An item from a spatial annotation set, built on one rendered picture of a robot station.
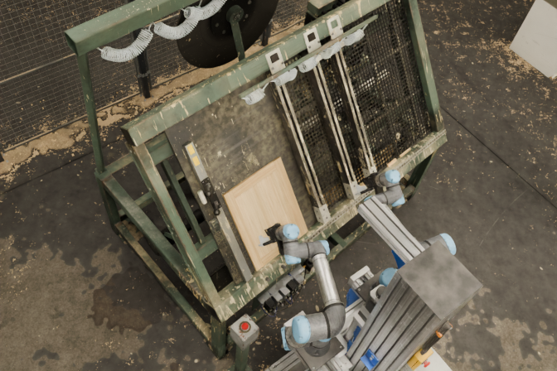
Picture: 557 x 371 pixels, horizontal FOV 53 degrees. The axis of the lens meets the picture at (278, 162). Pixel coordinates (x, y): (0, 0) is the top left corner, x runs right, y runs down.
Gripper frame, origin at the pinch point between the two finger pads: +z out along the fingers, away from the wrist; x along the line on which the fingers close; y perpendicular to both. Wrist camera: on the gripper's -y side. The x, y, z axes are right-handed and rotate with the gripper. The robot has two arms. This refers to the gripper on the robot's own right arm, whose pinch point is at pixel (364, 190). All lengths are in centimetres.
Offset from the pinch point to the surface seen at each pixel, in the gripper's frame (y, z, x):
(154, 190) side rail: 57, 0, 109
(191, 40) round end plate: 126, 12, 45
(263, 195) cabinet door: 26, 24, 48
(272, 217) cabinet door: 12, 31, 48
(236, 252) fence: 5, 29, 79
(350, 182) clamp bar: 4.8, 33.9, -12.9
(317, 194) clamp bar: 9.9, 28.8, 14.9
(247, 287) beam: -18, 39, 81
